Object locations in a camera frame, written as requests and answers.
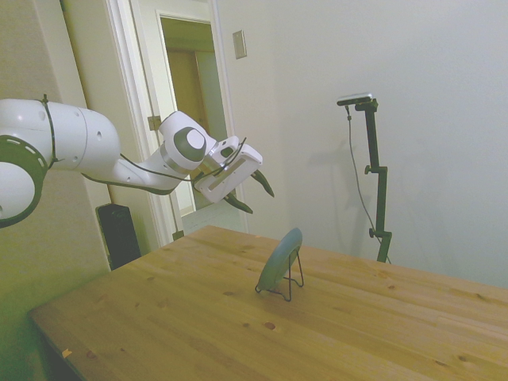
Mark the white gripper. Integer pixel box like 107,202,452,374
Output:
196,144,276,215

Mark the beige sliding closet door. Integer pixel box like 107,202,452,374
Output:
61,0,116,271

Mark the grey exterior camera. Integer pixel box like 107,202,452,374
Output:
336,91,375,107

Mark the black floor box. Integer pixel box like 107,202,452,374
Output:
96,202,142,271

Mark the green round plate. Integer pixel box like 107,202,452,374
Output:
256,227,304,293

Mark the black wire plate stand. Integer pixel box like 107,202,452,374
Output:
253,249,305,302

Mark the beige wall switch plate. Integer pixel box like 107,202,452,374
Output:
232,29,248,60

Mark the wooden hallway door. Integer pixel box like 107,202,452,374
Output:
166,47,211,122

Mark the white open door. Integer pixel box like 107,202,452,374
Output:
129,0,183,249

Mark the black jointed camera stand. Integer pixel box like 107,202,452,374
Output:
354,99,394,264

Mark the white door frame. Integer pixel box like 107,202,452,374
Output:
156,0,250,235

